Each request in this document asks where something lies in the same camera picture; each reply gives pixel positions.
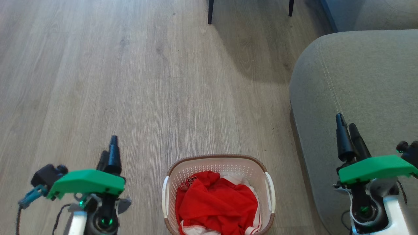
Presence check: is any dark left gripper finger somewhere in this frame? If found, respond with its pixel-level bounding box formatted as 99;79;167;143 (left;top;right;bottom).
97;150;110;172
104;135;122;176

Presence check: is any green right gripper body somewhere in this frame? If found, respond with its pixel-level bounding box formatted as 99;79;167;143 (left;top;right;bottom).
333;155;418;196

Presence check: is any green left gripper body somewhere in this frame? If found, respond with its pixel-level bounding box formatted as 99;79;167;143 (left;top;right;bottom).
47;169;132;214

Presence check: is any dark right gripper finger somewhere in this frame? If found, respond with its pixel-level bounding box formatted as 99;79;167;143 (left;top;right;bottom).
336;113;356;163
348;123;372;162

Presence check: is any white brown-rimmed laundry basket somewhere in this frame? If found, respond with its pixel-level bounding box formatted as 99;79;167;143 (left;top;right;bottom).
161;154;276;235

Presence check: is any grey fabric sofa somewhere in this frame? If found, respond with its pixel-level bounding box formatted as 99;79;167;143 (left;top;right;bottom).
289;29;418;235

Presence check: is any red garment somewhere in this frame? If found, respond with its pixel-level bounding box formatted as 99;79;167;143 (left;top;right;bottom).
175;171;259;235

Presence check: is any blue grey furniture piece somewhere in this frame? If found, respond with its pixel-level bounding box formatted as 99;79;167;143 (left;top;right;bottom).
319;0;418;33

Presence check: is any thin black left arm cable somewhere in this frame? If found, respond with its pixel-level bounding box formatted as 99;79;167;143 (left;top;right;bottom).
52;204;72;235

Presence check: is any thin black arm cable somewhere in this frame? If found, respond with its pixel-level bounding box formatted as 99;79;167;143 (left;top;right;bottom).
341;211;352;230
52;204;72;235

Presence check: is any teal plug black cable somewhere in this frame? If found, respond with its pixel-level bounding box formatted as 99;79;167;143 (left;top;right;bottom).
15;184;48;235

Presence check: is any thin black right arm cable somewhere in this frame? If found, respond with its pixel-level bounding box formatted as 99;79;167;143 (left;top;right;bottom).
341;211;352;230

